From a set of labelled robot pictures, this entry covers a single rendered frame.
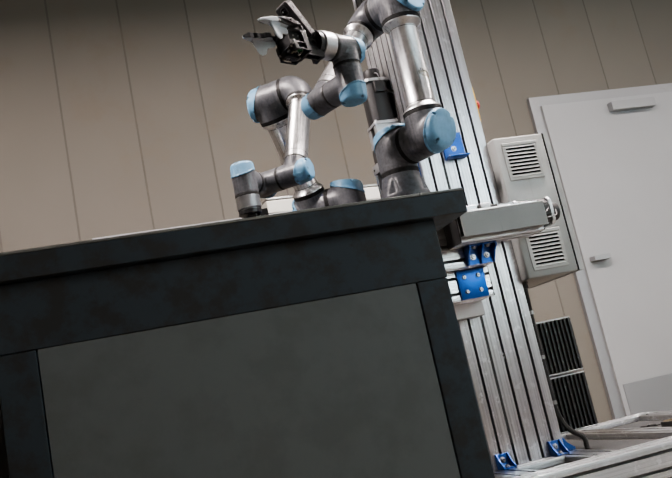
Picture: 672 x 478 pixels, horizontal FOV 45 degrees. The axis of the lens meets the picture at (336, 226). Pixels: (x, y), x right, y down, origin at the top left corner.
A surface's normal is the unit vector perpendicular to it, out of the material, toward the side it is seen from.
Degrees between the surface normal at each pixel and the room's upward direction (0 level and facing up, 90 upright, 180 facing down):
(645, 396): 90
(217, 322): 90
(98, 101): 90
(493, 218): 90
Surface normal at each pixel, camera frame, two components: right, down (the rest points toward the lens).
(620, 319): 0.26, -0.25
